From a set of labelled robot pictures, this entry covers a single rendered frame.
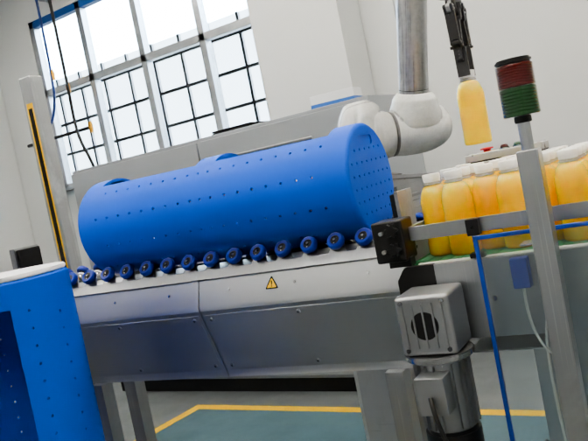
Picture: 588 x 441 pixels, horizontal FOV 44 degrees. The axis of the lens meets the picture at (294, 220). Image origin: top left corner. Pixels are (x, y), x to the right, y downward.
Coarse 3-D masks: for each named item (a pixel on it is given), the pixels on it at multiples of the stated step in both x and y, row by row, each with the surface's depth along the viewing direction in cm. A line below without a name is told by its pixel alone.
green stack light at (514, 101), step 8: (512, 88) 124; (520, 88) 124; (528, 88) 124; (536, 88) 125; (504, 96) 125; (512, 96) 124; (520, 96) 124; (528, 96) 124; (536, 96) 125; (504, 104) 126; (512, 104) 125; (520, 104) 124; (528, 104) 124; (536, 104) 125; (504, 112) 126; (512, 112) 125; (520, 112) 124; (528, 112) 124; (536, 112) 125
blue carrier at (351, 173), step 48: (288, 144) 182; (336, 144) 172; (96, 192) 212; (144, 192) 200; (192, 192) 191; (240, 192) 183; (288, 192) 176; (336, 192) 170; (384, 192) 186; (96, 240) 208; (144, 240) 200; (192, 240) 194; (240, 240) 188; (288, 240) 184
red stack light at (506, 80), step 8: (512, 64) 124; (520, 64) 123; (528, 64) 124; (496, 72) 126; (504, 72) 125; (512, 72) 124; (520, 72) 123; (528, 72) 124; (504, 80) 125; (512, 80) 124; (520, 80) 124; (528, 80) 124; (504, 88) 125
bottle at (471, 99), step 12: (468, 84) 177; (468, 96) 176; (480, 96) 176; (468, 108) 177; (480, 108) 176; (468, 120) 177; (480, 120) 176; (468, 132) 178; (480, 132) 177; (468, 144) 179
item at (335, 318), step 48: (192, 288) 196; (240, 288) 189; (288, 288) 181; (336, 288) 174; (384, 288) 168; (96, 336) 216; (144, 336) 207; (192, 336) 200; (240, 336) 193; (288, 336) 186; (336, 336) 180; (384, 336) 174
